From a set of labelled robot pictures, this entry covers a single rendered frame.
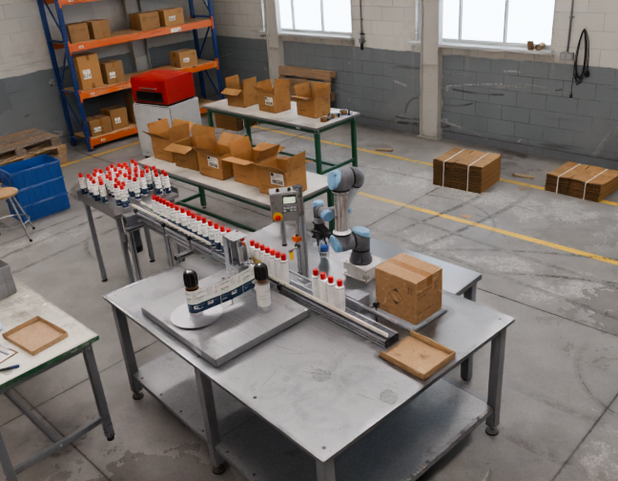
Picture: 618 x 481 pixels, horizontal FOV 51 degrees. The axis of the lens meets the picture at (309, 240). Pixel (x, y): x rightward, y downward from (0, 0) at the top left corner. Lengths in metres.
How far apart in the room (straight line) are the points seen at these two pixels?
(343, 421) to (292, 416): 0.25
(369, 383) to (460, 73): 6.63
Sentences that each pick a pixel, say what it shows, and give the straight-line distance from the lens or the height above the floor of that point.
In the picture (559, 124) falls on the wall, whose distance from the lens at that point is 8.85.
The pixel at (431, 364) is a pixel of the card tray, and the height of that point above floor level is 0.83.
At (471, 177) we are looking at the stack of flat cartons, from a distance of 7.71.
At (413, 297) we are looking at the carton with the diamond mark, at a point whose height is 1.03.
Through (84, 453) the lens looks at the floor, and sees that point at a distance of 4.52.
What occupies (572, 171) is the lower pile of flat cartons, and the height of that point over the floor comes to 0.20.
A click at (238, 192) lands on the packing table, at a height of 0.78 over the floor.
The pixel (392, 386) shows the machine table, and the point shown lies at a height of 0.83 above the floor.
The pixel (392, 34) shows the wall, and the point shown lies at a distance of 9.93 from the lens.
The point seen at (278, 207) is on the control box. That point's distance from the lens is 3.90.
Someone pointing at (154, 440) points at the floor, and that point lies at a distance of 4.45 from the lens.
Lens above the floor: 2.89
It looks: 26 degrees down
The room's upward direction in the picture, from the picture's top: 4 degrees counter-clockwise
